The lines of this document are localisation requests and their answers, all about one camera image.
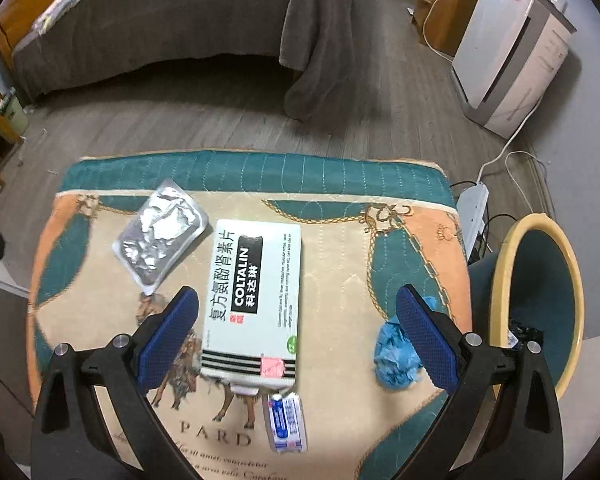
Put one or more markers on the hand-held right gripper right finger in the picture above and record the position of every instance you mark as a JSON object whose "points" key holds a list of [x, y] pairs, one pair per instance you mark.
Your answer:
{"points": [[422, 330]]}

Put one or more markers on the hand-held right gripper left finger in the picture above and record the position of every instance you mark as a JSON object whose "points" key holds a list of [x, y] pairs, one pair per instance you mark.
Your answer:
{"points": [[172, 330]]}

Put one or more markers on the white medicine box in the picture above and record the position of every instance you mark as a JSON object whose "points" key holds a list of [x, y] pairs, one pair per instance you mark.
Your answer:
{"points": [[252, 285]]}

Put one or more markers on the black plastic bag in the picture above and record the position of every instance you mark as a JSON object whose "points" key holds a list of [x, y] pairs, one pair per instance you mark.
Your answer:
{"points": [[525, 332]]}

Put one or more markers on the teal bin with yellow rim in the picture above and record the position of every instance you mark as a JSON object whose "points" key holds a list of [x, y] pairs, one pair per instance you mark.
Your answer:
{"points": [[545, 280]]}

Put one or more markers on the blue crumpled paper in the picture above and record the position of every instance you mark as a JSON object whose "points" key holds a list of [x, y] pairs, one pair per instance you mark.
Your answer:
{"points": [[392, 355]]}

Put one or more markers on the silver foil blister pack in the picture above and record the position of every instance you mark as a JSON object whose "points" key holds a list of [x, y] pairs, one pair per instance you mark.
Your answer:
{"points": [[160, 235]]}

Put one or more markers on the printed teal orange mat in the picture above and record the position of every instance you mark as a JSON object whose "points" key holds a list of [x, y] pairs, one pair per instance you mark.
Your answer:
{"points": [[340, 270]]}

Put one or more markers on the white power strip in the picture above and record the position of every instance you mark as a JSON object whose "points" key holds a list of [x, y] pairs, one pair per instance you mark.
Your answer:
{"points": [[472, 210]]}

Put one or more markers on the pale green container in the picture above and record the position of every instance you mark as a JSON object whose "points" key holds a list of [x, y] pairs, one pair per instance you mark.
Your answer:
{"points": [[15, 112]]}

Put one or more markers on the small blue white packet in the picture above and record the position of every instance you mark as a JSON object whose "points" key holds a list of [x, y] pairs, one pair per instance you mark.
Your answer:
{"points": [[285, 425]]}

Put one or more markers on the bed with grey blanket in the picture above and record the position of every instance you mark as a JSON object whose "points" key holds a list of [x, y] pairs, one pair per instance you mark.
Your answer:
{"points": [[180, 20]]}

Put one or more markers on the white air purifier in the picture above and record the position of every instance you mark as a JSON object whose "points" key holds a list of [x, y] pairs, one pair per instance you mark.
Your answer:
{"points": [[500, 35]]}

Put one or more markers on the wooden cabinet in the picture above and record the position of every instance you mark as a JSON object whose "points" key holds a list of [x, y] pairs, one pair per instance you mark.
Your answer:
{"points": [[450, 10]]}

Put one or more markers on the wooden bed frame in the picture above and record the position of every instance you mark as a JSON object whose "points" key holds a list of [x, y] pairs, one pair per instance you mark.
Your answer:
{"points": [[15, 10]]}

